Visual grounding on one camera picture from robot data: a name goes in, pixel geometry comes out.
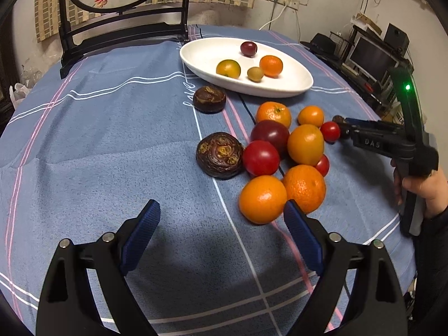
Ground white oval plate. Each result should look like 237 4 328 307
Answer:
179 37 314 99

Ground blue striped tablecloth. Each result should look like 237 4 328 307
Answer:
0 24 417 336

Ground black metal desk rack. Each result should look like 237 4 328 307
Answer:
336 24 414 113

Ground white plastic bag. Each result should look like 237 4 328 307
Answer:
10 82 32 107

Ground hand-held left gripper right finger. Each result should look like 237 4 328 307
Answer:
283 199 409 336

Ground small orange tangerine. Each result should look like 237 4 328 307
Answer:
298 105 325 128

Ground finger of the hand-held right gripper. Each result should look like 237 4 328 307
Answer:
345 118 407 132
341 126 416 159

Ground yellow-green citrus fruit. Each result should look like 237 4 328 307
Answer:
216 59 241 78

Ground person's right forearm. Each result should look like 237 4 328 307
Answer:
413 206 448 336

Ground red cherry tomato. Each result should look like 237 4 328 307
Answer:
320 121 341 143
314 154 330 178

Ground black computer monitor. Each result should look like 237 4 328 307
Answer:
348 37 398 81

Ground black hat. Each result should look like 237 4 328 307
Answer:
301 33 342 57

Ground dark red plum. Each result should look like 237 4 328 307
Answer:
240 41 258 58
250 120 290 151

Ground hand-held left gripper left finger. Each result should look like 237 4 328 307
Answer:
36 199 162 336

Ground small wrinkled passion fruit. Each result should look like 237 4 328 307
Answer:
193 86 227 114

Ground black speaker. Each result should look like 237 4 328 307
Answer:
383 23 410 53

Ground large wrinkled passion fruit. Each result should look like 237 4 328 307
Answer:
196 132 245 180

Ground person's right hand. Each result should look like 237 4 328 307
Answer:
391 159 448 218

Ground large yellow-orange citrus fruit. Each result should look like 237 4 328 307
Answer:
287 124 325 166

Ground large red tomato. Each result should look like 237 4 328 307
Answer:
242 140 281 177

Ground white power cable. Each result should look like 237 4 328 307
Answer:
259 2 288 30

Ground black wooden chair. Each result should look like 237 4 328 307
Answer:
59 0 191 79

